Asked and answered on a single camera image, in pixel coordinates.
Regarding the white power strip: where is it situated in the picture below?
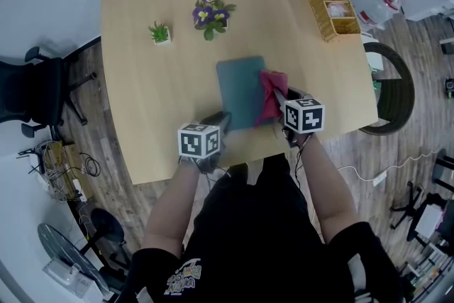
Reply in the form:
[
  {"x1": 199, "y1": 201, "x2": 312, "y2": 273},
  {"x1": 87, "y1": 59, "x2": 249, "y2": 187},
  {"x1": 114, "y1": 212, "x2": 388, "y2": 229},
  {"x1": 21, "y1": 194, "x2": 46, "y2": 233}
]
[{"x1": 72, "y1": 178, "x2": 89, "y2": 204}]

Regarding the black router with antennas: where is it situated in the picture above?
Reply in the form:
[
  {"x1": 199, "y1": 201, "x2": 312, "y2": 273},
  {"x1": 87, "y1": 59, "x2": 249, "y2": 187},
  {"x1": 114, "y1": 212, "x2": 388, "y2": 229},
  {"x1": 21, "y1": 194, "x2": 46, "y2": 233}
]
[{"x1": 16, "y1": 146, "x2": 48, "y2": 175}]

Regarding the black woven waste bin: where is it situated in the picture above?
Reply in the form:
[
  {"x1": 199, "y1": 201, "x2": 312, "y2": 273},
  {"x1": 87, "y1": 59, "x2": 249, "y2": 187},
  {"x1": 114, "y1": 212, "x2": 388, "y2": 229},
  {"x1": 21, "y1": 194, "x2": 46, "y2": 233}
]
[{"x1": 358, "y1": 42, "x2": 416, "y2": 136}]

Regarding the black office chair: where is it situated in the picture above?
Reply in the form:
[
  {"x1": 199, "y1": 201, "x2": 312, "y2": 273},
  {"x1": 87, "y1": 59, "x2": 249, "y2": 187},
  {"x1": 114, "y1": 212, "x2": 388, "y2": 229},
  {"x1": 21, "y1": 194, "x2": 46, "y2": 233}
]
[{"x1": 0, "y1": 45, "x2": 98, "y2": 140}]

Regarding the white extension cord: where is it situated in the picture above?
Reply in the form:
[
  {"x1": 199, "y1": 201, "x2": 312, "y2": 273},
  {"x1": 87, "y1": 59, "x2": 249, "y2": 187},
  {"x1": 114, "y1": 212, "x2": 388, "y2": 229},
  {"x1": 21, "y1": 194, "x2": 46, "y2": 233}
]
[{"x1": 336, "y1": 148, "x2": 441, "y2": 188}]

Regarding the small green plant white pot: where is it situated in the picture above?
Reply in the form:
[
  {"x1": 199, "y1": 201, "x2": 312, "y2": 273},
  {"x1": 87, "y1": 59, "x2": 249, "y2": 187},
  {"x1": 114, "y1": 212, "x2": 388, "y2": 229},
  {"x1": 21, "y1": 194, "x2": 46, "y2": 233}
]
[{"x1": 148, "y1": 21, "x2": 173, "y2": 47}]

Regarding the purple flower plant white pot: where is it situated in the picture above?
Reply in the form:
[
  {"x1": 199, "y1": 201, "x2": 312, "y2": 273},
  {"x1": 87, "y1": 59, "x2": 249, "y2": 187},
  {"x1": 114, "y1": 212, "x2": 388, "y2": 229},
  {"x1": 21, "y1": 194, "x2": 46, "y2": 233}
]
[{"x1": 192, "y1": 0, "x2": 237, "y2": 42}]

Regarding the black chair base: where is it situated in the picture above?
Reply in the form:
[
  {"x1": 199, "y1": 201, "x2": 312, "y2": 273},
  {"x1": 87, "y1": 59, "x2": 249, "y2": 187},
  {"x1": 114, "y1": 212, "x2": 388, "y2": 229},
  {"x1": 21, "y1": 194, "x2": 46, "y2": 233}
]
[{"x1": 389, "y1": 148, "x2": 454, "y2": 253}]

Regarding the grey laptop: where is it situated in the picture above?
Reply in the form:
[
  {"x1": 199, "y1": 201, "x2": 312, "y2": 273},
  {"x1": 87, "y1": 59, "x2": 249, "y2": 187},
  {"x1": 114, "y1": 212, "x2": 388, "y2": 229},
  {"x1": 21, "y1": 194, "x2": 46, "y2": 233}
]
[{"x1": 216, "y1": 55, "x2": 282, "y2": 133}]

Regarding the tissue pack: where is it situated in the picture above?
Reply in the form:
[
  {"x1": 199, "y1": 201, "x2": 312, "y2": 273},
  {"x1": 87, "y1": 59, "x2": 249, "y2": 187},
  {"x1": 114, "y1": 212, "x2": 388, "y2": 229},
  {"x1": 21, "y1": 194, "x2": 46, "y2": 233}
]
[{"x1": 326, "y1": 0, "x2": 356, "y2": 19}]

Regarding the white device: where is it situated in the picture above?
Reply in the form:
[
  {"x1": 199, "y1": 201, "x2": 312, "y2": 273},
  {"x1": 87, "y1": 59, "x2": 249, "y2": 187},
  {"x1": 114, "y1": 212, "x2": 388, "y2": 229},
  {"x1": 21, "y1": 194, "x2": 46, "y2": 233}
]
[{"x1": 42, "y1": 258, "x2": 94, "y2": 298}]

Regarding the black coiled cable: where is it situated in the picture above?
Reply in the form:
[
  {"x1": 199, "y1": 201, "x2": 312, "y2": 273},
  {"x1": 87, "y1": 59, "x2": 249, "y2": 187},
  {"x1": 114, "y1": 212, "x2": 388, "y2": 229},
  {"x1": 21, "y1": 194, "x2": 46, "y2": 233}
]
[{"x1": 79, "y1": 152, "x2": 102, "y2": 178}]

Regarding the person's right forearm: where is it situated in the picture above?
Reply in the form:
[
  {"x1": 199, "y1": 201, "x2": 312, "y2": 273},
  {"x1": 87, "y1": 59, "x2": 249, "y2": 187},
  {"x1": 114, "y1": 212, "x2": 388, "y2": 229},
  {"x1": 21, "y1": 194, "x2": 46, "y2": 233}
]
[{"x1": 297, "y1": 133, "x2": 360, "y2": 246}]

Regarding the pink cloth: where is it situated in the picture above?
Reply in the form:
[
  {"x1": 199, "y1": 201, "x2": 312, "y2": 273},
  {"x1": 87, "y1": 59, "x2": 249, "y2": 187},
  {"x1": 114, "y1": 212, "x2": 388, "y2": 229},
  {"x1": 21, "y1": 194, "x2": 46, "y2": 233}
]
[{"x1": 253, "y1": 70, "x2": 289, "y2": 128}]

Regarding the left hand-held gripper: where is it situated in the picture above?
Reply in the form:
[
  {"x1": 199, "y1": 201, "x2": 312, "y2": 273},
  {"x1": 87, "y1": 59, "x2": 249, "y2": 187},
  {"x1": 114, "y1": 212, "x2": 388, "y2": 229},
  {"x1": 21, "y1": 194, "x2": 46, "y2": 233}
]
[{"x1": 177, "y1": 111, "x2": 234, "y2": 173}]

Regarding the person's left forearm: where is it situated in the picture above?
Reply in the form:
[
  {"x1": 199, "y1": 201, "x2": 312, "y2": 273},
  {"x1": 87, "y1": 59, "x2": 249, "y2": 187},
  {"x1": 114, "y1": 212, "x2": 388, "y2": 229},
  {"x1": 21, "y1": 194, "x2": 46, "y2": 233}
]
[{"x1": 141, "y1": 160, "x2": 200, "y2": 253}]

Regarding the round black marble table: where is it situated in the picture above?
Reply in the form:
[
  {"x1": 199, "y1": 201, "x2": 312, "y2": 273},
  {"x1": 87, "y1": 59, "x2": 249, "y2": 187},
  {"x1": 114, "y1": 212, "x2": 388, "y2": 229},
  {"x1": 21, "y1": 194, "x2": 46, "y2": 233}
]
[{"x1": 36, "y1": 223, "x2": 111, "y2": 296}]

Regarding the person's black clothing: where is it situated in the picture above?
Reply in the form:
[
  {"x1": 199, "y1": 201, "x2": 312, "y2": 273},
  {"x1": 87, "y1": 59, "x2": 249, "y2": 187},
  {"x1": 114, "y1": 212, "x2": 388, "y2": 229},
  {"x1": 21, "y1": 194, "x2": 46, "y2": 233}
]
[{"x1": 116, "y1": 153, "x2": 406, "y2": 303}]

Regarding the wicker basket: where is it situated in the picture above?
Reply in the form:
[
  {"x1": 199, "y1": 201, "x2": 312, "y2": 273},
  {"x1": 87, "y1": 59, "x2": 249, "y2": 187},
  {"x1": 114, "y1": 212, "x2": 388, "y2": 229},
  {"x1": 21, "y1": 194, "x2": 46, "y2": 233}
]
[{"x1": 298, "y1": 0, "x2": 362, "y2": 44}]

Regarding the black round stool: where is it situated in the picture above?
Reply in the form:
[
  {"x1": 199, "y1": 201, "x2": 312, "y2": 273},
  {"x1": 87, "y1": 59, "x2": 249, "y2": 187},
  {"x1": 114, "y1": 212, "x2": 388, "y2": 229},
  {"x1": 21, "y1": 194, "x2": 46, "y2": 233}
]
[{"x1": 80, "y1": 206, "x2": 128, "y2": 264}]

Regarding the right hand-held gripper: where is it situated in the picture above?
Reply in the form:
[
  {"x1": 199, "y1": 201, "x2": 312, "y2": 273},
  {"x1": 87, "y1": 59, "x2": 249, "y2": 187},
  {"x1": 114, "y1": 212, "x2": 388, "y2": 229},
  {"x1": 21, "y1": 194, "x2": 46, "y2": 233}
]
[{"x1": 269, "y1": 87, "x2": 326, "y2": 149}]

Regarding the white paper sheet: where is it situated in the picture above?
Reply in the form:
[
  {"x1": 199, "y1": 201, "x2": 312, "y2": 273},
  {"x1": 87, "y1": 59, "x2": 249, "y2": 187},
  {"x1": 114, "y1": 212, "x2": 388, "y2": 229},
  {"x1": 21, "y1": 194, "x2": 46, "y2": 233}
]
[{"x1": 365, "y1": 50, "x2": 384, "y2": 75}]

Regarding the cardboard box with cables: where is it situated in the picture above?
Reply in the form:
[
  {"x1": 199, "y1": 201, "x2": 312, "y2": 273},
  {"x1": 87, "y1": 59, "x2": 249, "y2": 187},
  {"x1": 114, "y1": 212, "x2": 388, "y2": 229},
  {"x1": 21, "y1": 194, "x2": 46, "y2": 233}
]
[{"x1": 45, "y1": 141, "x2": 87, "y2": 202}]

